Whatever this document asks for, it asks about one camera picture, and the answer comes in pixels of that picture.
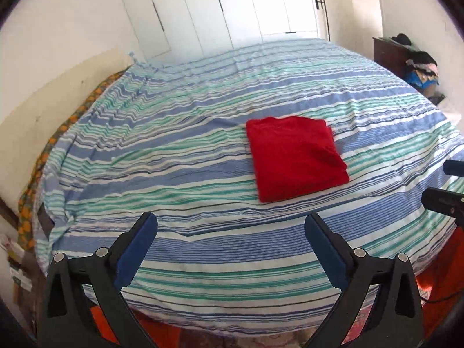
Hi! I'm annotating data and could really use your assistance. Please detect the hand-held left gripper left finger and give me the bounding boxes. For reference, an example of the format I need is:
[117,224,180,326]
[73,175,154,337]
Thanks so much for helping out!
[38,212,158,348]

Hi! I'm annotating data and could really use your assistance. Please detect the red sweater with white figure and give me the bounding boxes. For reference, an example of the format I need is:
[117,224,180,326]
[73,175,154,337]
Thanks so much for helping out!
[246,116,350,204]

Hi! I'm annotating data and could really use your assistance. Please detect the brown wooden bed frame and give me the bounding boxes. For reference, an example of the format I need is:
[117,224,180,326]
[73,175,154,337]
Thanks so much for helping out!
[0,196,19,234]

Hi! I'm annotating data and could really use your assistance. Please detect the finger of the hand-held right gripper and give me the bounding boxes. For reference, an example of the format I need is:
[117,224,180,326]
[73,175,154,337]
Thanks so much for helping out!
[443,159,464,177]
[421,186,464,222]

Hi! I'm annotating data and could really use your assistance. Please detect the blue green striped bedspread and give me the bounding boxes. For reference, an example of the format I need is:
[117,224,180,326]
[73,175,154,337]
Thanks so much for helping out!
[34,38,464,338]

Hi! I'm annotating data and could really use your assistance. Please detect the orange patterned green sheet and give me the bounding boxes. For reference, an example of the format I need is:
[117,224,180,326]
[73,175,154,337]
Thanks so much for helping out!
[18,66,133,251]

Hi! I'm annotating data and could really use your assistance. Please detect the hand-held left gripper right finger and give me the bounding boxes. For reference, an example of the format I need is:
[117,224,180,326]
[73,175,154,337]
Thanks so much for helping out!
[302,213,425,348]

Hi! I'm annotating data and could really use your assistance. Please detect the cream padded headboard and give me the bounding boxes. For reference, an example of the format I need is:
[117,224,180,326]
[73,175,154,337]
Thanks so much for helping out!
[0,47,133,211]

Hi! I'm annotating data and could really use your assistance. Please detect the dark brown wooden dresser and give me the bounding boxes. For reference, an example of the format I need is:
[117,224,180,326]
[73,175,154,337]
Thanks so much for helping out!
[372,37,412,77]

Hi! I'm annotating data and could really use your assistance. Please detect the orange fluffy rug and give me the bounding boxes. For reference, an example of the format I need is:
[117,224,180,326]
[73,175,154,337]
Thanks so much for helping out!
[89,221,464,348]

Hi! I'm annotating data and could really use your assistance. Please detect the cluster of bottles and boxes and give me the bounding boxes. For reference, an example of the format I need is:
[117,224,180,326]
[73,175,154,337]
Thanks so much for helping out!
[0,233,39,292]

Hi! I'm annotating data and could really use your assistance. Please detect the white wardrobe doors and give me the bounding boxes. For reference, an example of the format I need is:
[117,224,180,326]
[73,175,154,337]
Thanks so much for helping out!
[112,0,365,63]

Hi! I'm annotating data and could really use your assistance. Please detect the pile of clothes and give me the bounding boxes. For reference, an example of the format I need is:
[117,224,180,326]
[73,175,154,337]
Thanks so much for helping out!
[391,33,446,104]

